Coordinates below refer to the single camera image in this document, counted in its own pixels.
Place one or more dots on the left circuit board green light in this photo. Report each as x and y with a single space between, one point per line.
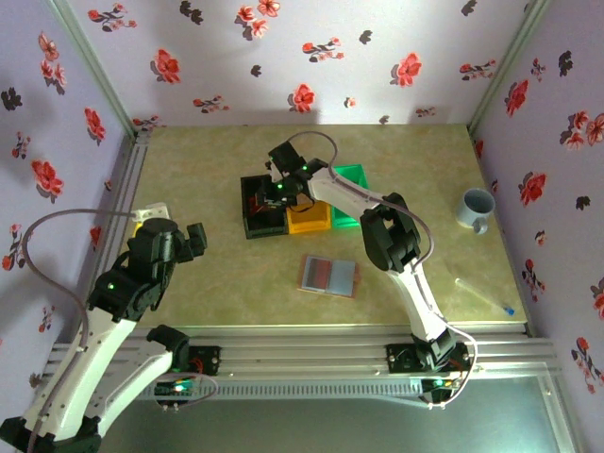
177 388

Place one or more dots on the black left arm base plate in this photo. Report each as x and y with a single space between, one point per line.
212 361

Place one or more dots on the right circuit board green light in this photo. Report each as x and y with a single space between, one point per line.
439 382

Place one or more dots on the green plastic bin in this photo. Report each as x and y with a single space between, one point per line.
347 219

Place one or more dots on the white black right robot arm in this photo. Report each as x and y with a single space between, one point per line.
415 292

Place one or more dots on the aluminium side rail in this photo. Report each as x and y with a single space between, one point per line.
127 179

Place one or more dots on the light blue ceramic mug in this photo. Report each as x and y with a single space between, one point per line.
467 214

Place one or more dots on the yellow highlighter pen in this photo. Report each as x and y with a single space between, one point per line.
139 227

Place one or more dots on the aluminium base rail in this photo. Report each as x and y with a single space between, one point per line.
302 349

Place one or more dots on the circuit board green light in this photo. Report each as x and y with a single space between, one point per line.
177 388
439 382

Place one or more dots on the right aluminium corner post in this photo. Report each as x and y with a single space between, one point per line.
505 61

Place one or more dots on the left aluminium corner post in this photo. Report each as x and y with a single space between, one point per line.
94 61

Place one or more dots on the orange plastic bin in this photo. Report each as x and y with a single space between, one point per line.
307 222

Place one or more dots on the grey card holder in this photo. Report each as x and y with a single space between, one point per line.
340 278

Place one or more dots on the black plastic bin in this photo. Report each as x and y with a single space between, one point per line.
264 231

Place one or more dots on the dark red card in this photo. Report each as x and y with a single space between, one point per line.
317 273

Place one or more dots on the aluminium corner post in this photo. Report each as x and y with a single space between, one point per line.
94 61
505 61

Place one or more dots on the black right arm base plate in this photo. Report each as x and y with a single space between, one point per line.
396 358

